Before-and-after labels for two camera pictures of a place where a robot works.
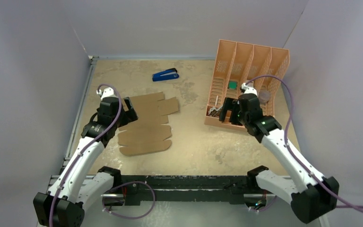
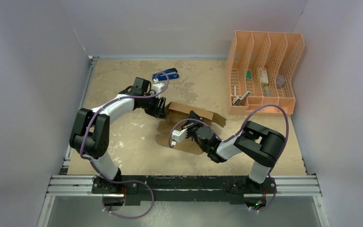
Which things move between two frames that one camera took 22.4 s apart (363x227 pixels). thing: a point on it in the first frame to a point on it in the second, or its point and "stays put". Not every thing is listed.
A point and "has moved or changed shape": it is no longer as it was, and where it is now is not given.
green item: (232, 85) to (248, 75)
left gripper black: (130, 114) to (159, 103)
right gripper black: (231, 108) to (191, 126)
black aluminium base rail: (203, 189) stays put
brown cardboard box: (123, 104) has moved or changed shape
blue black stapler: (168, 74) stays put
